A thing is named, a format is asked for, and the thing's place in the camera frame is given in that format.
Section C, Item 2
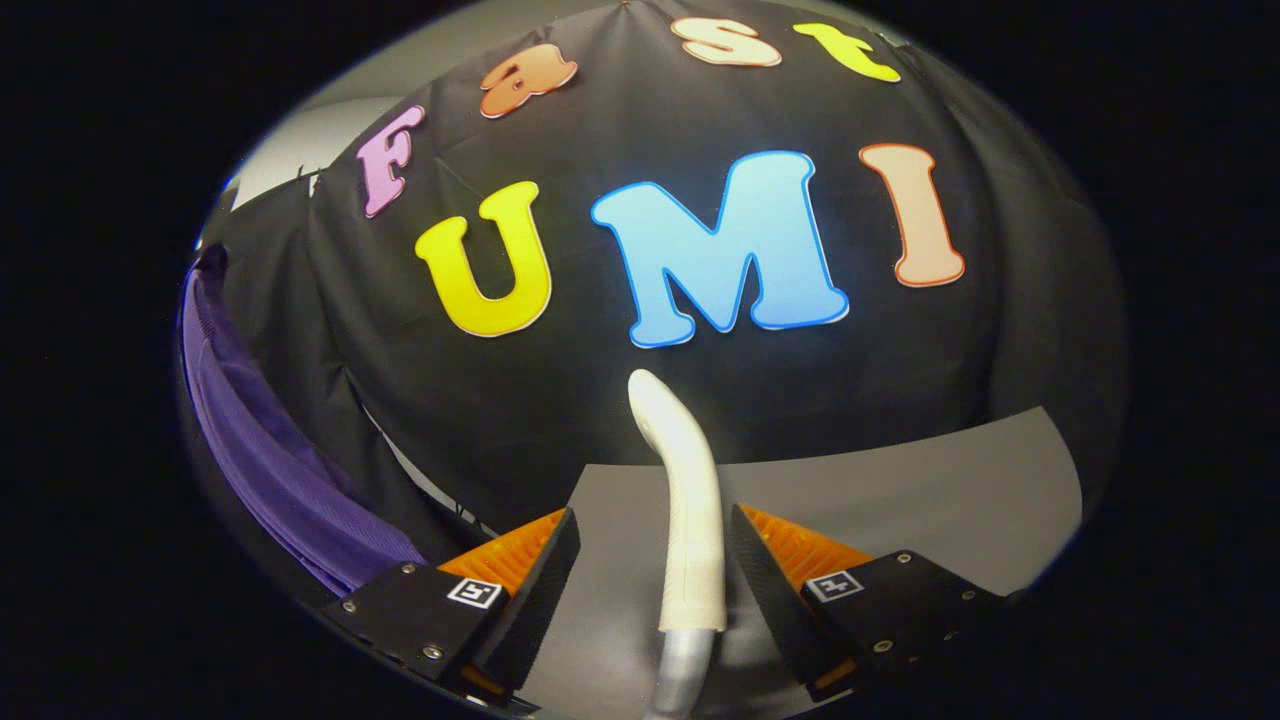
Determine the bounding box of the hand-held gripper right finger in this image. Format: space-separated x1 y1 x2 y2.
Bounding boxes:
730 503 1006 701

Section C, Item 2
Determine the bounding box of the white garment steamer head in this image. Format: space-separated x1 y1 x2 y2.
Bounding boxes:
627 369 728 633

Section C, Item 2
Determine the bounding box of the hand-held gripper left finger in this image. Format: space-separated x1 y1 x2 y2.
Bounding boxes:
322 507 581 709

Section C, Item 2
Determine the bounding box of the grey cabinet with dark top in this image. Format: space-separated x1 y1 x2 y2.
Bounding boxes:
520 405 1084 720

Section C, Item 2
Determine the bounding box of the purple corduroy jacket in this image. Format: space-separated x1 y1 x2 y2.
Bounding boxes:
180 245 431 598

